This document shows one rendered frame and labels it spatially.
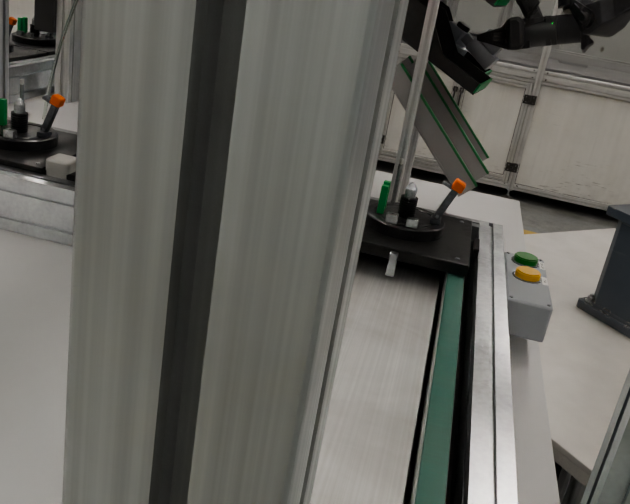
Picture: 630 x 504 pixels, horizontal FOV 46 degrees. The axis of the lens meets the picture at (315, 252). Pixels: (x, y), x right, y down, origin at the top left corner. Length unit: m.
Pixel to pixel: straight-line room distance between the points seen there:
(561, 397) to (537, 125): 4.26
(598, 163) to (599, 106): 0.38
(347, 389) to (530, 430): 0.27
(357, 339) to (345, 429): 0.21
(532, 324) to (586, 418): 0.16
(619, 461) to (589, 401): 0.67
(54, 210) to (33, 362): 0.39
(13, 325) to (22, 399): 0.18
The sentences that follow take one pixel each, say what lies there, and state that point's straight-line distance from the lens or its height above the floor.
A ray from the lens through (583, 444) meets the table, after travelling 1.06.
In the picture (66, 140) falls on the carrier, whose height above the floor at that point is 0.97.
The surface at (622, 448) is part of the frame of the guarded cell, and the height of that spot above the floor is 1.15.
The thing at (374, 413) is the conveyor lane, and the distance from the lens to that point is 0.88.
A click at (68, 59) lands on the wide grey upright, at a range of 2.33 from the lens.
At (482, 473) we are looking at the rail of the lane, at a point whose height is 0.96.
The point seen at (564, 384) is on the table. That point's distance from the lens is 1.18.
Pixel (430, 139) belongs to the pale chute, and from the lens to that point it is 1.50.
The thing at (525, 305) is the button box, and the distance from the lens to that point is 1.16.
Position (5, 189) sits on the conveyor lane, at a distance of 1.39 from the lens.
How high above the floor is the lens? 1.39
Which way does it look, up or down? 22 degrees down
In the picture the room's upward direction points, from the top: 10 degrees clockwise
